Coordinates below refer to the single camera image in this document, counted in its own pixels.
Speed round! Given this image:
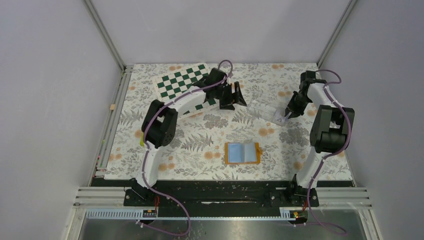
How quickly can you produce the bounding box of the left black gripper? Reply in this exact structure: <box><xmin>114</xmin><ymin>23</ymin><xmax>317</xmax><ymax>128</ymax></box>
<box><xmin>214</xmin><ymin>81</ymin><xmax>246</xmax><ymax>110</ymax></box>

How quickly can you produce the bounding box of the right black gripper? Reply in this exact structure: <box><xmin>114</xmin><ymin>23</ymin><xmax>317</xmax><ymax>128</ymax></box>
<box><xmin>284</xmin><ymin>91</ymin><xmax>311</xmax><ymax>119</ymax></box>

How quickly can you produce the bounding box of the clear plastic box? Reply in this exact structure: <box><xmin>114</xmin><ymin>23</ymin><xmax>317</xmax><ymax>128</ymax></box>
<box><xmin>247</xmin><ymin>97</ymin><xmax>290</xmax><ymax>126</ymax></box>

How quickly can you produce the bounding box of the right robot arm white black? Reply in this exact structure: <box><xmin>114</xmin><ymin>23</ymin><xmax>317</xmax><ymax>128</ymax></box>
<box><xmin>284</xmin><ymin>70</ymin><xmax>355</xmax><ymax>207</ymax></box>

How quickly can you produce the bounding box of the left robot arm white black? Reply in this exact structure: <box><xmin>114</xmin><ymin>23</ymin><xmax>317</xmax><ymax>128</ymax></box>
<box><xmin>135</xmin><ymin>67</ymin><xmax>247</xmax><ymax>206</ymax></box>

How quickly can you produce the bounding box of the green white chessboard mat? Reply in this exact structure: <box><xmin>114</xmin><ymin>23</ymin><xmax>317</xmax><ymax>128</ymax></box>
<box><xmin>152</xmin><ymin>62</ymin><xmax>219</xmax><ymax>119</ymax></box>

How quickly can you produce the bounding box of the green white small block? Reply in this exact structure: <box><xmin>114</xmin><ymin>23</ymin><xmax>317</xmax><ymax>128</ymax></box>
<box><xmin>139</xmin><ymin>137</ymin><xmax>145</xmax><ymax>147</ymax></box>

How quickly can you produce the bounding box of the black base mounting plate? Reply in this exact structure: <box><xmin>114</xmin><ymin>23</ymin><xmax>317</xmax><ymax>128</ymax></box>
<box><xmin>123</xmin><ymin>180</ymin><xmax>304</xmax><ymax>218</ymax></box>

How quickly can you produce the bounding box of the slotted white cable duct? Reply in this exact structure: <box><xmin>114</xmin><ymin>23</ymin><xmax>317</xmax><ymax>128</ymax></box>
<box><xmin>85</xmin><ymin>207</ymin><xmax>301</xmax><ymax>222</ymax></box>

